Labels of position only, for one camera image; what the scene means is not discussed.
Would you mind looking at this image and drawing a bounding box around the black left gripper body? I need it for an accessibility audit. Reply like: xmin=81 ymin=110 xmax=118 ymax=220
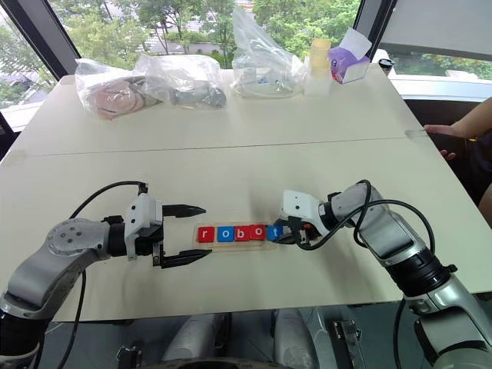
xmin=134 ymin=205 xmax=167 ymax=269

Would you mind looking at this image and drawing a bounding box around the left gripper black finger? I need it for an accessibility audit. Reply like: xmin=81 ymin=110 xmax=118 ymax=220
xmin=160 ymin=249 xmax=214 ymax=270
xmin=161 ymin=204 xmax=208 ymax=220

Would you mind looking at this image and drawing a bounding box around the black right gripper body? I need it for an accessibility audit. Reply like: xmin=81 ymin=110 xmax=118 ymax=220
xmin=286 ymin=216 xmax=321 ymax=248

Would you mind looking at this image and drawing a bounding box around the long wooden letter tray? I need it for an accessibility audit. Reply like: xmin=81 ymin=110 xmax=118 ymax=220
xmin=191 ymin=223 xmax=279 ymax=253

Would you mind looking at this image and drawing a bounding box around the grey rounded robot leg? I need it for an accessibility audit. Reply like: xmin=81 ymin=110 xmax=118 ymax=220
xmin=274 ymin=307 xmax=321 ymax=369
xmin=164 ymin=312 xmax=228 ymax=365

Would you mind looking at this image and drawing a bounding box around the clear bag with grey items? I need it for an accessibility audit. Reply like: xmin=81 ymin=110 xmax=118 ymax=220
xmin=134 ymin=53 xmax=228 ymax=111

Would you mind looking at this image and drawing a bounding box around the clear bag with pink items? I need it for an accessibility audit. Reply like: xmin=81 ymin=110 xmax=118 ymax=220
xmin=74 ymin=57 xmax=171 ymax=121

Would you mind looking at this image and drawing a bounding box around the white translucent container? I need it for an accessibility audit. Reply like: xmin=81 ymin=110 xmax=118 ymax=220
xmin=303 ymin=72 xmax=333 ymax=98

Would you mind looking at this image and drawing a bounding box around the tall clear plastic bag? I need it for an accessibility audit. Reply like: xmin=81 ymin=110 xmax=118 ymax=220
xmin=230 ymin=6 xmax=305 ymax=101

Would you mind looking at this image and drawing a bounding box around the white open cardboard box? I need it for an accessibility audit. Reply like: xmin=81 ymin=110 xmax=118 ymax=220
xmin=337 ymin=27 xmax=374 ymax=85

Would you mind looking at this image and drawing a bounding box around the stack of yellow cups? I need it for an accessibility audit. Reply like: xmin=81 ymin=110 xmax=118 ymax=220
xmin=308 ymin=38 xmax=333 ymax=78

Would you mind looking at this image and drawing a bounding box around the purple plush toy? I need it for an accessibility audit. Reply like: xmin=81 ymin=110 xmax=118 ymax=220
xmin=327 ymin=45 xmax=357 ymax=83

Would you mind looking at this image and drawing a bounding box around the person's dark clothing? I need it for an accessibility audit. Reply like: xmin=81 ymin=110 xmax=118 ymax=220
xmin=466 ymin=132 xmax=492 ymax=209

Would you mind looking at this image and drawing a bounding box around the white roller blind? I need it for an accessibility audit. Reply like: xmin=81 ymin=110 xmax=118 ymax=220
xmin=377 ymin=0 xmax=492 ymax=63

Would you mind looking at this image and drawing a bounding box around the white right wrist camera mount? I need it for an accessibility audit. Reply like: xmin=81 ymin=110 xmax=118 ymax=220
xmin=281 ymin=189 xmax=323 ymax=234

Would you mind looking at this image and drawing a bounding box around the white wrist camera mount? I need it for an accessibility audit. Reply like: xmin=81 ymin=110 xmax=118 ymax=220
xmin=281 ymin=189 xmax=323 ymax=234
xmin=123 ymin=193 xmax=164 ymax=262

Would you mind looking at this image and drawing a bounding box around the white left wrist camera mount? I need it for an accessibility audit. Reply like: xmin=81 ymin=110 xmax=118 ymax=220
xmin=123 ymin=193 xmax=164 ymax=262

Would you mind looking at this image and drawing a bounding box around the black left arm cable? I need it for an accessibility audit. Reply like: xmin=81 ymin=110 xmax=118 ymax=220
xmin=53 ymin=181 xmax=151 ymax=369

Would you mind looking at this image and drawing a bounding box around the dark window frame pillar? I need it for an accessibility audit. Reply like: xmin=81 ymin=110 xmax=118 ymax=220
xmin=8 ymin=0 xmax=81 ymax=78
xmin=352 ymin=0 xmax=397 ymax=52

